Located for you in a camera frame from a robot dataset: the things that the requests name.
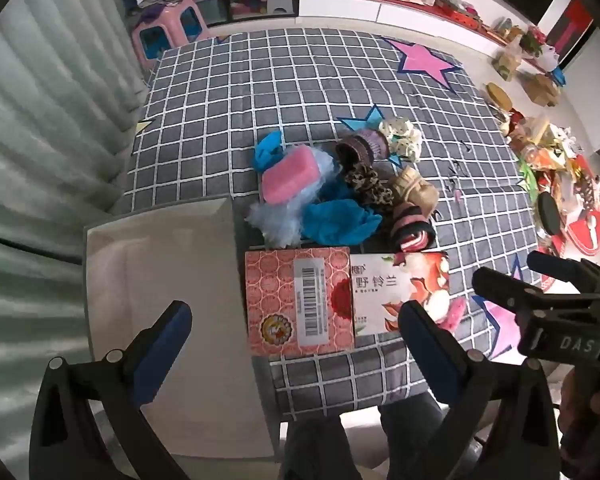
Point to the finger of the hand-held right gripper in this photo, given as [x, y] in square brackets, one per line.
[560, 266]
[500, 287]

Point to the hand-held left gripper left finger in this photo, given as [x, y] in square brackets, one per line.
[167, 340]

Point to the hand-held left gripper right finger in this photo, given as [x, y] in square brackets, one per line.
[422, 345]

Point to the small pink sponge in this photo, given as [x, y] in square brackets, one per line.
[452, 312]

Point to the white floral box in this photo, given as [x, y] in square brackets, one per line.
[375, 280]

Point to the pink black striped sock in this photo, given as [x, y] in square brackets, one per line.
[412, 227]

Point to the red patterned box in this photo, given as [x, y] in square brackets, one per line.
[275, 290]

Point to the beige knit roll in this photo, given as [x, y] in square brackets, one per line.
[412, 190]

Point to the light blue fluffy cloth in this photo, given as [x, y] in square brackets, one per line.
[275, 222]

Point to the leopard print scrunchie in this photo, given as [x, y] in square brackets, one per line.
[367, 185]

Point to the white flower scrunchie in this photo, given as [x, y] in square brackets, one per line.
[400, 137]

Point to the purple brown knit band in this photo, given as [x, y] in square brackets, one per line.
[365, 145]

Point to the large pink sponge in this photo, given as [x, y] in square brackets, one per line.
[290, 175]

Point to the person's right hand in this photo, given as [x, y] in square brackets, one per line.
[597, 410]

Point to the red round sign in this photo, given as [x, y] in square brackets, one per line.
[582, 230]

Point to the pile of colourful toys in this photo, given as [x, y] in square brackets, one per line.
[550, 152]

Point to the person's left leg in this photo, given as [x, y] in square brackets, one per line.
[315, 450]

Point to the brown cardboard box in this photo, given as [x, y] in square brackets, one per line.
[540, 90]

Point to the round wooden board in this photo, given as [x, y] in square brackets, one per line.
[499, 96]

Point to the yellow packet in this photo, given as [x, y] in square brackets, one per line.
[509, 60]

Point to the red flower plant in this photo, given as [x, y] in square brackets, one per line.
[534, 40]

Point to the grey checkered star blanket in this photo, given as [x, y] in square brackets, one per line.
[230, 110]

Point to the white low cabinet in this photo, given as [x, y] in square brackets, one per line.
[380, 12]

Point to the pink plastic stool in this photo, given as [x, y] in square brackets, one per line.
[170, 17]

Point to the small white stool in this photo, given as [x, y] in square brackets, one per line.
[279, 0]

